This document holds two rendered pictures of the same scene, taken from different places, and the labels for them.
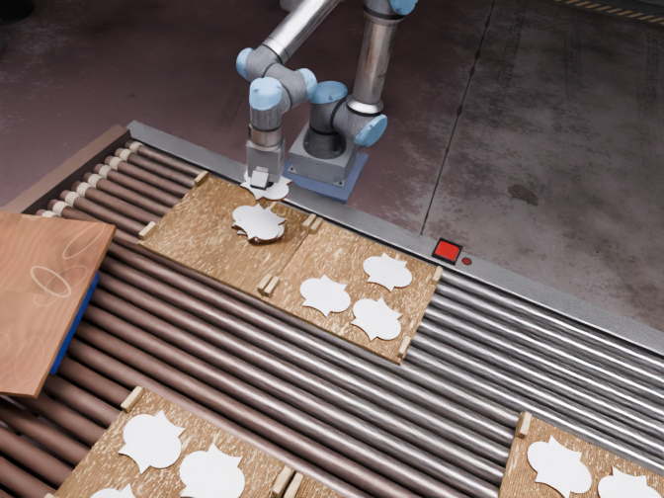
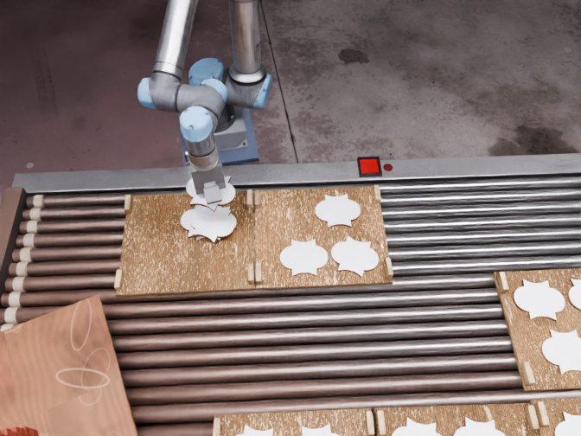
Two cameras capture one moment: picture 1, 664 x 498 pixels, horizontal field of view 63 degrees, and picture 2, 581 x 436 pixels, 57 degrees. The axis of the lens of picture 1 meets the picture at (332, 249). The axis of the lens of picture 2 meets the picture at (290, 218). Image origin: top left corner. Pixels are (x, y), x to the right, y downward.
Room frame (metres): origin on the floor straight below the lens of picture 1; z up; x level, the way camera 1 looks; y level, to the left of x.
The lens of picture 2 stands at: (0.24, 0.33, 2.38)
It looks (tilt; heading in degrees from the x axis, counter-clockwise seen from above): 59 degrees down; 337
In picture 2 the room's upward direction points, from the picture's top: straight up
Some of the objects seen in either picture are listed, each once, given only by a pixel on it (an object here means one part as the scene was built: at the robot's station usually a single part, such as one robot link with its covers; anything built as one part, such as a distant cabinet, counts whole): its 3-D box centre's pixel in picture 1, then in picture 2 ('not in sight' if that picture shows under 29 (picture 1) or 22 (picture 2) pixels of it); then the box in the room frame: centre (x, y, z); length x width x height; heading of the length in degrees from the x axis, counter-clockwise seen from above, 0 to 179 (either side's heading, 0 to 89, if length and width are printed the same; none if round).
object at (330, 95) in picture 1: (329, 105); (209, 82); (1.52, 0.07, 1.13); 0.13 x 0.12 x 0.14; 54
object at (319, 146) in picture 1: (325, 133); (212, 106); (1.52, 0.07, 1.01); 0.15 x 0.15 x 0.10
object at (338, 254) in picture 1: (355, 286); (320, 235); (0.96, -0.08, 0.93); 0.41 x 0.35 x 0.02; 69
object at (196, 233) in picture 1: (230, 231); (188, 240); (1.10, 0.31, 0.93); 0.41 x 0.35 x 0.02; 70
